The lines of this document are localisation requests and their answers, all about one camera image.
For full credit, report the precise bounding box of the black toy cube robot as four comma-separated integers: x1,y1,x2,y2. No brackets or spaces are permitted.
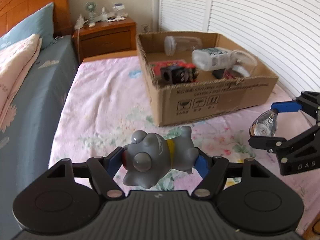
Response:
160,63,199,85

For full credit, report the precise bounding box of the grey elephant toy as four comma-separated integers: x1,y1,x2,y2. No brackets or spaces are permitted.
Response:
122,126,199,189

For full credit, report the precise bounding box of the clear dome watch case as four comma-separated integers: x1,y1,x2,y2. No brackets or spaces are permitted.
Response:
249,109,278,137

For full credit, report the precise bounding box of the wooden nightstand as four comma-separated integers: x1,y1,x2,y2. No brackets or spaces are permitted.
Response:
73,17,137,62

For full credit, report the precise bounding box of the wooden headboard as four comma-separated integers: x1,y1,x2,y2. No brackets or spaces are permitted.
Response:
0,0,73,36

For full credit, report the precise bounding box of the pink floral quilt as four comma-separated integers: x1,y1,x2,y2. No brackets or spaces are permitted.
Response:
1,34,42,132

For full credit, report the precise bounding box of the pink floral cloth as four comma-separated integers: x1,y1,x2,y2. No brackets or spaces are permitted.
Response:
48,55,320,193

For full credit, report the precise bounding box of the clear spray bottle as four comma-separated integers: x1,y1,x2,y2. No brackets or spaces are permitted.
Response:
100,7,108,22

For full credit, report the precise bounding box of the blue bed sheet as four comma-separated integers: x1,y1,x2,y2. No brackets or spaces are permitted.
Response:
1,35,79,239

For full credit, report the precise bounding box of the clear plastic jar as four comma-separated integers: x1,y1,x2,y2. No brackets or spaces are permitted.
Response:
164,36,202,56

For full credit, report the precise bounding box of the cardboard box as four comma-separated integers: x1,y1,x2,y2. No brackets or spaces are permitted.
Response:
136,31,278,126

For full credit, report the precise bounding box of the pink red book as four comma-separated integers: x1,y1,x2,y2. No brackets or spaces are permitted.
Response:
150,60,186,76

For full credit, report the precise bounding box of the blue pillow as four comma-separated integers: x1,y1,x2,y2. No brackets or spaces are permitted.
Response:
1,2,54,50

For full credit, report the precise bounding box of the red toy cube robot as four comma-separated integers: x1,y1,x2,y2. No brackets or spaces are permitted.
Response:
212,69,236,79

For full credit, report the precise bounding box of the small green desk fan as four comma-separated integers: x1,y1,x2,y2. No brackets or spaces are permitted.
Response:
85,2,96,28

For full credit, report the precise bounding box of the medical wipes plastic canister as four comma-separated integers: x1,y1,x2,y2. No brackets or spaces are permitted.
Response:
191,47,232,72

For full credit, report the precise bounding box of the white power strip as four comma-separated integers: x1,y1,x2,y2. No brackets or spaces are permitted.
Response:
74,14,85,30

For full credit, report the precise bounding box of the white box on nightstand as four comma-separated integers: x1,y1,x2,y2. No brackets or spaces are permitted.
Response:
112,3,127,18

